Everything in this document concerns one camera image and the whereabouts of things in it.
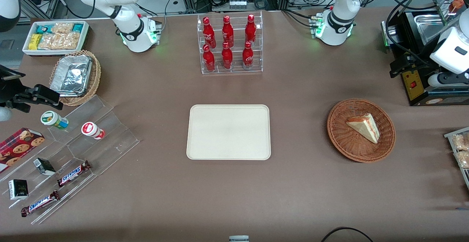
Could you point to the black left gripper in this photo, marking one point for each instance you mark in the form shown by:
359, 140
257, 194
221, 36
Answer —
411, 61

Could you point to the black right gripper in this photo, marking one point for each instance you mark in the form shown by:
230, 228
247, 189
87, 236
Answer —
8, 92

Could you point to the triangular sandwich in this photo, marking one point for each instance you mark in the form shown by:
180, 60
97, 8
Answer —
364, 126

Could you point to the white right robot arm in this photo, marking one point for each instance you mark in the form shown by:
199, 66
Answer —
130, 33

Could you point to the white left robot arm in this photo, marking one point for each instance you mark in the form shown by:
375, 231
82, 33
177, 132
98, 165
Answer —
339, 25

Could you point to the small light wicker basket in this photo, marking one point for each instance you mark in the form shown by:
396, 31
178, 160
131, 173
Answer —
96, 77

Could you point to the grey metal snack tray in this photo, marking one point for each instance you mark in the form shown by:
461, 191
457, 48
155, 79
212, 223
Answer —
449, 134

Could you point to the large brown wicker basket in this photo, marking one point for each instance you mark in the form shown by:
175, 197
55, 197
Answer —
344, 139

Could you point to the beige rectangular tray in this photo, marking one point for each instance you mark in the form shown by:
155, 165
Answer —
227, 132

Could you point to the black food warmer cabinet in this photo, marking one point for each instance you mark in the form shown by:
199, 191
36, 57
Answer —
412, 88

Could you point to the green lid yoghurt cup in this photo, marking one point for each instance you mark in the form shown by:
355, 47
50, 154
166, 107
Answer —
53, 119

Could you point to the aluminium foil container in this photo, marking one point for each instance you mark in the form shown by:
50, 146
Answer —
71, 75

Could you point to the red plaid cookie box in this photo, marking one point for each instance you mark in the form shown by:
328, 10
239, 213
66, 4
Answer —
20, 146

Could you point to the yellow snack packet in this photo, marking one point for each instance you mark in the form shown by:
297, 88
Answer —
34, 42

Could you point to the large clear cracker bag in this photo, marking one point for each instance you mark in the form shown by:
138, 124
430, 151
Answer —
60, 42

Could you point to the red lid yoghurt cup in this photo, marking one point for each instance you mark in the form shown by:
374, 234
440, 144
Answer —
92, 129

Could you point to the small black chocolate box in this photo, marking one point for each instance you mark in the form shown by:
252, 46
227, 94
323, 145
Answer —
18, 189
44, 166

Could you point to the teal snack packet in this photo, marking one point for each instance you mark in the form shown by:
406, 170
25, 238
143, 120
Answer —
43, 29
78, 27

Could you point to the small clear cracker bag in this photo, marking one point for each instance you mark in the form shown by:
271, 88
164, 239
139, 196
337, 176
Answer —
62, 28

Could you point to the brown Snickers bar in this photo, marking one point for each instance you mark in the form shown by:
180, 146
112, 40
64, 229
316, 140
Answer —
73, 173
40, 203

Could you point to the white rectangular snack bin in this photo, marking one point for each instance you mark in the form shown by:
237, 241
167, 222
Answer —
85, 36

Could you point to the clear acrylic stepped display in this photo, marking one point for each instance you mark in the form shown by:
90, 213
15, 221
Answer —
110, 139

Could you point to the clear fried snack bag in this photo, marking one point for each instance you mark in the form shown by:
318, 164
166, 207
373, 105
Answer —
463, 159
461, 142

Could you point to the red cola bottle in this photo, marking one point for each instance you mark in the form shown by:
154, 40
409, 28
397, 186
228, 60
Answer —
250, 29
227, 58
227, 31
248, 55
208, 33
209, 59

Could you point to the clear acrylic bottle rack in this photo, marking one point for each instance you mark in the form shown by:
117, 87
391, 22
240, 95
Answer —
236, 69

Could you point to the white power strip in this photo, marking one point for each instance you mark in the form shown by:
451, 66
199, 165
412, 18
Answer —
237, 4

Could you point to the small grey device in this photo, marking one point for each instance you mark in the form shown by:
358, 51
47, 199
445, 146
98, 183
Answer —
239, 238

